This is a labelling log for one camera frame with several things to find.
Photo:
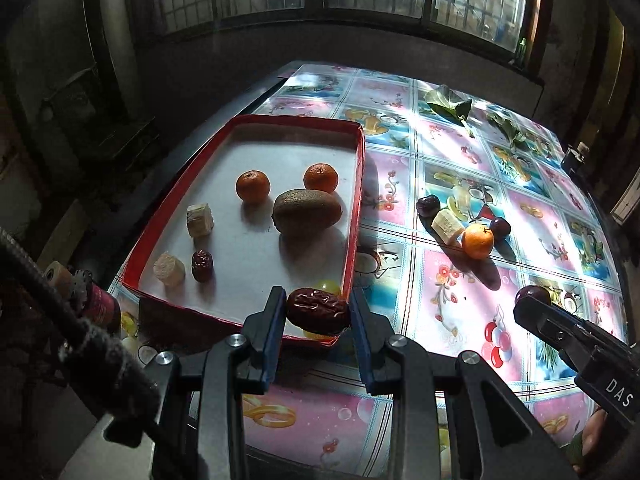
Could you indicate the fruit print tablecloth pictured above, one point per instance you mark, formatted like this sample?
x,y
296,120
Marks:
x,y
450,310

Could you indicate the dark wooden chair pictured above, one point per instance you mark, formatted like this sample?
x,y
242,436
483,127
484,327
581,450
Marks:
x,y
100,130

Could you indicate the large orange mandarin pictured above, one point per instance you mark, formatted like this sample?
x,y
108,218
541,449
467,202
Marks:
x,y
477,240

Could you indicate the person's right hand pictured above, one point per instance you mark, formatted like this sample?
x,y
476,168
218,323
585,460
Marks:
x,y
589,437

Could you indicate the dark purple plum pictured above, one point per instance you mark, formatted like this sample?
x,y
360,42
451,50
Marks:
x,y
428,205
532,291
500,226

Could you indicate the large green leaf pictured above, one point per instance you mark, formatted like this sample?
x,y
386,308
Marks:
x,y
447,102

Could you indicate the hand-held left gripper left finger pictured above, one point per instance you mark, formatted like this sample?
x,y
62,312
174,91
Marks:
x,y
275,342

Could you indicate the dark red round object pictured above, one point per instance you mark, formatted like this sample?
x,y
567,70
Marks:
x,y
102,305

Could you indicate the green leaf sprig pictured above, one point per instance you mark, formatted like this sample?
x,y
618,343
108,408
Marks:
x,y
507,127

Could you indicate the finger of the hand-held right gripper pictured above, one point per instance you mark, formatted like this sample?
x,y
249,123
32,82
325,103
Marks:
x,y
542,325

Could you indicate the wrinkled red date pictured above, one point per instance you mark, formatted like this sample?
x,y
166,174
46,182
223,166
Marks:
x,y
202,265
317,310

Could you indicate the tan tape roll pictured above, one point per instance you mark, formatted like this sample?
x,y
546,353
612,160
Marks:
x,y
56,276

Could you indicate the glass panel door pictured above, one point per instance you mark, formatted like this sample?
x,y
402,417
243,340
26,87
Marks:
x,y
627,195

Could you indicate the green bottle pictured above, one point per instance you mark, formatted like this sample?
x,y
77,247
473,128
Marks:
x,y
522,52

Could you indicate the red cardboard tray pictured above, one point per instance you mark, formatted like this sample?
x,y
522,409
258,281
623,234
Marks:
x,y
260,240

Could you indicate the small orange mandarin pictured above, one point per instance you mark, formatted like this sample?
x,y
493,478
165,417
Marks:
x,y
320,177
252,186

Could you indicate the peeled banana piece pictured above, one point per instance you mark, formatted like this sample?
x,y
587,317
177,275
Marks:
x,y
448,225
199,218

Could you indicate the pale round sugarcane piece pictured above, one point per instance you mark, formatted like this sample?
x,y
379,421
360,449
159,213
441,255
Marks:
x,y
169,269

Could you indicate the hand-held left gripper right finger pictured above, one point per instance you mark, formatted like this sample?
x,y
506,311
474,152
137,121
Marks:
x,y
359,347

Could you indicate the brown kiwi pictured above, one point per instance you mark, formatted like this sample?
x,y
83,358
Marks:
x,y
307,212

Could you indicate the small black box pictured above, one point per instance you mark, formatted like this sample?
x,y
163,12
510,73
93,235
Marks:
x,y
572,160

